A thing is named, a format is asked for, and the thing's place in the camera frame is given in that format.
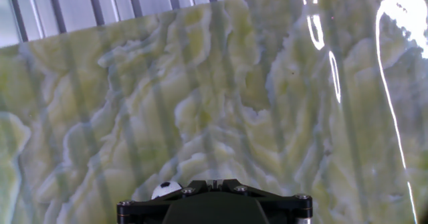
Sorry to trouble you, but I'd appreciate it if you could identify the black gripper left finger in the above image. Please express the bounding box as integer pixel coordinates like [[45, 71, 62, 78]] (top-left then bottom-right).
[[116, 179, 215, 224]]

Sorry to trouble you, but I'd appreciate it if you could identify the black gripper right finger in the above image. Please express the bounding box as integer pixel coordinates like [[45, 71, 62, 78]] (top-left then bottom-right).
[[213, 179, 314, 224]]

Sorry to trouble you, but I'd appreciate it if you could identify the black and white soccer ball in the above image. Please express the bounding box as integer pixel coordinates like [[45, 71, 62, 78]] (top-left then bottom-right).
[[150, 180, 183, 201]]

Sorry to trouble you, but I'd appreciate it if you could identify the green marble pattern mat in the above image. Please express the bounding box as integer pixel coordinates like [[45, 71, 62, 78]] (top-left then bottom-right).
[[0, 0, 428, 224]]

